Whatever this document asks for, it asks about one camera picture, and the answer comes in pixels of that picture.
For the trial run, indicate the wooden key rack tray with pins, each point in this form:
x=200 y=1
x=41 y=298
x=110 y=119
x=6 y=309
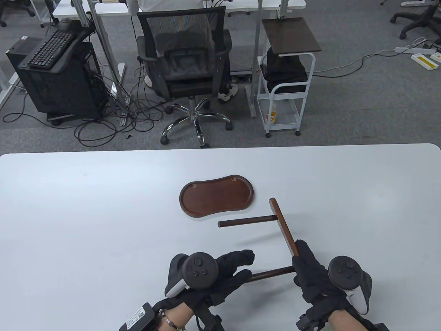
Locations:
x=217 y=198

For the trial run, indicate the person's left hand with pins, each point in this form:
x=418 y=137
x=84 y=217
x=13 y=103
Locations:
x=234 y=262

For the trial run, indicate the black bag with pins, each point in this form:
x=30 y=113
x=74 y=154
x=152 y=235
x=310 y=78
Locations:
x=282 y=72

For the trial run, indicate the white rolling cart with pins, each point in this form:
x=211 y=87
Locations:
x=310 y=86

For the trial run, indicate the black keyboard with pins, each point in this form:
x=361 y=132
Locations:
x=51 y=48

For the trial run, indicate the person's right forearm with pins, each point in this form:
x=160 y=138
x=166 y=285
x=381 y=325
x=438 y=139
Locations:
x=344 y=322

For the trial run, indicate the dark wooden board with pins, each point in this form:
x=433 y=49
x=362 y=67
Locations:
x=291 y=34

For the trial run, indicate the wooden key rack rod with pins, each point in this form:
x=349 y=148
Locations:
x=241 y=221
x=272 y=274

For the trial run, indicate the person's left forearm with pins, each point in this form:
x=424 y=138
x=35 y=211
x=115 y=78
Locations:
x=175 y=315

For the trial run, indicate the white yellow flat box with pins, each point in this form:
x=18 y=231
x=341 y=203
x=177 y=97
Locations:
x=423 y=62
x=437 y=57

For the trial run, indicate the black mesh office chair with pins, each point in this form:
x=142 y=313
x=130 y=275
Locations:
x=186 y=69

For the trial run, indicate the black computer tower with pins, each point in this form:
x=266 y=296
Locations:
x=58 y=89

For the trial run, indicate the black keyboard tray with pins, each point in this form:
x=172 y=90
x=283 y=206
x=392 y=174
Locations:
x=74 y=51

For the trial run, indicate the black office chair base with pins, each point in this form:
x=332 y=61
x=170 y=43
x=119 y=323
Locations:
x=17 y=8
x=413 y=19

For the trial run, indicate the black white hand controller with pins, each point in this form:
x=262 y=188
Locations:
x=200 y=270
x=344 y=272

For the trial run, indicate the wooden key rack bar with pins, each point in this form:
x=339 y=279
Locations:
x=282 y=224

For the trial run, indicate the white power strip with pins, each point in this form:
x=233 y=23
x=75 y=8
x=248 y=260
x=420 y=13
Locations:
x=413 y=50

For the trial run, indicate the orange bottle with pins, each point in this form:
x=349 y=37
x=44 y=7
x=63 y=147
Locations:
x=272 y=118

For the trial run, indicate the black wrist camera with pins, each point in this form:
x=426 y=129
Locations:
x=210 y=322
x=310 y=322

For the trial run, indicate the person's right hand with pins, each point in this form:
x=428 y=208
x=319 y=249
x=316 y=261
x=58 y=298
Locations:
x=310 y=272

